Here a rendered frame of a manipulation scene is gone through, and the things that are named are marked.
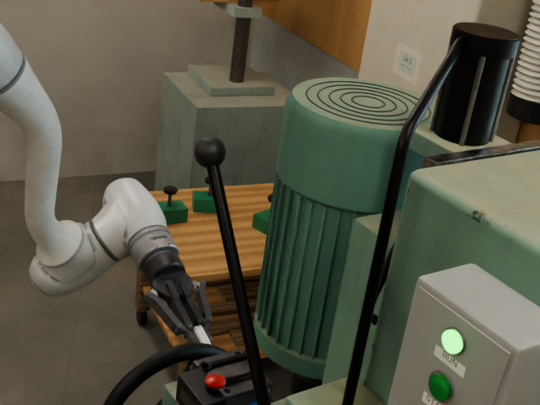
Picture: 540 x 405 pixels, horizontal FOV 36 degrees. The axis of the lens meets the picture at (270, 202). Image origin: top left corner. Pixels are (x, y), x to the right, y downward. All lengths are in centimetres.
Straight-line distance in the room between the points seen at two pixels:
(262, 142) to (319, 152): 254
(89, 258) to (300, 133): 88
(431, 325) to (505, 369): 7
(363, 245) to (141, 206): 89
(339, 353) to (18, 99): 71
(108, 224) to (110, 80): 247
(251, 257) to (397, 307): 182
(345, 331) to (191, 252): 169
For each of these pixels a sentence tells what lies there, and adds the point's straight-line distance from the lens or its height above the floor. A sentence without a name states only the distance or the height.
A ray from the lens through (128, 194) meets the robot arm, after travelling 167.
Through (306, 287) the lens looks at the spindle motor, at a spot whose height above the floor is 131.
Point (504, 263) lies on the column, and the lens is 64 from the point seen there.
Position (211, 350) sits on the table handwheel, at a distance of 142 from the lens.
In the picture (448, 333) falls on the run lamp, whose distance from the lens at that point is 59.
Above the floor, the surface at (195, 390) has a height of 101.
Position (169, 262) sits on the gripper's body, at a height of 98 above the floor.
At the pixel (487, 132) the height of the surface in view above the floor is 153.
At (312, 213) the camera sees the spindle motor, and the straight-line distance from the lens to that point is 86.
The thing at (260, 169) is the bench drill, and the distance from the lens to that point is 342.
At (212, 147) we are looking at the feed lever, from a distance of 88.
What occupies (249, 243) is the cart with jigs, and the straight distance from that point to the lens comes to 262.
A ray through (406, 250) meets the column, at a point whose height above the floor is 145.
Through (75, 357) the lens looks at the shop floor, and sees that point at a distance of 295.
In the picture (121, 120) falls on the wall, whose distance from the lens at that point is 417.
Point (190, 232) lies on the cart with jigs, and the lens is 264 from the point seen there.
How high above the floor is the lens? 177
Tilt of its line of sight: 25 degrees down
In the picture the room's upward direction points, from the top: 8 degrees clockwise
